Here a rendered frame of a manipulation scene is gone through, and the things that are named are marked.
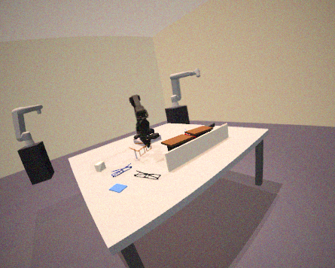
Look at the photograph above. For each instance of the small beige block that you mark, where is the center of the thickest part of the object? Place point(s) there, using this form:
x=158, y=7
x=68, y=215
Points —
x=100, y=166

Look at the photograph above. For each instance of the beige flat panel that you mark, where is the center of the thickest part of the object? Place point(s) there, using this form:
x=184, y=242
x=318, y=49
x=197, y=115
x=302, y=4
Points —
x=185, y=153

